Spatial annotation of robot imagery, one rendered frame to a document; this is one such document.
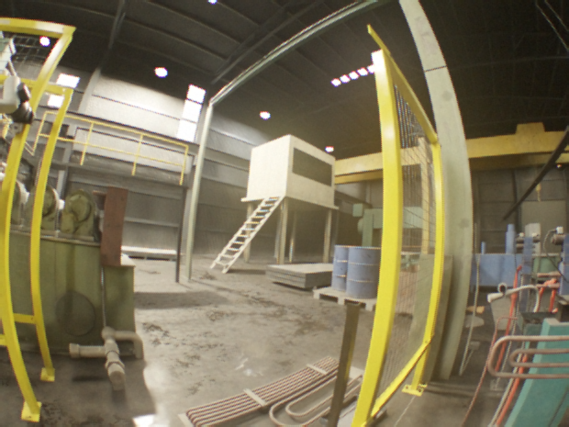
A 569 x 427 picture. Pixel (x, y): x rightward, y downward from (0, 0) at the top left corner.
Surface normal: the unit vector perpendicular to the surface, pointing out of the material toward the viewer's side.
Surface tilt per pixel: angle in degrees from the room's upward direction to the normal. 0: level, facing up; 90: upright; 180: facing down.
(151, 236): 90
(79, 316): 90
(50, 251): 90
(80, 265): 90
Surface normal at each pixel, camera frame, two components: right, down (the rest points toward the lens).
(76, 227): 0.69, -0.03
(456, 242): -0.72, -0.13
